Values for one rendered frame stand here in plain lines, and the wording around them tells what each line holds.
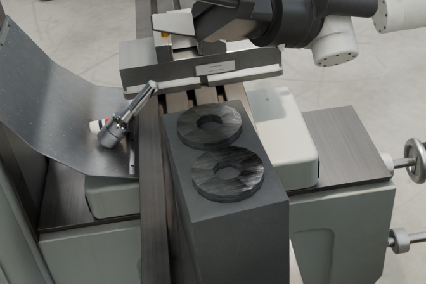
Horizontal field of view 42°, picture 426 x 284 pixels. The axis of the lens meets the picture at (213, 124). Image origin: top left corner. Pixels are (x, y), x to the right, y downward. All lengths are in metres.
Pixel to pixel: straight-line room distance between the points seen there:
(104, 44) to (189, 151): 2.71
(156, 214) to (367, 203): 0.55
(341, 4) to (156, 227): 0.44
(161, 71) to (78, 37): 2.40
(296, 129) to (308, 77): 1.67
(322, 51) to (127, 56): 0.53
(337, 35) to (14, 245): 0.76
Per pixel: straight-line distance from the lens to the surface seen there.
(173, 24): 0.74
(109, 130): 1.13
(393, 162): 1.44
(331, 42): 0.79
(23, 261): 1.24
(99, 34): 3.53
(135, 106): 1.09
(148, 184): 0.97
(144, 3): 1.59
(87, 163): 1.12
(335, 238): 1.34
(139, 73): 1.17
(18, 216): 1.18
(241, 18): 0.68
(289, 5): 0.74
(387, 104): 2.73
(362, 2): 0.80
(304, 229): 1.29
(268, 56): 1.19
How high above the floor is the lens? 1.59
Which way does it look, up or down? 38 degrees down
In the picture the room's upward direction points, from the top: 6 degrees counter-clockwise
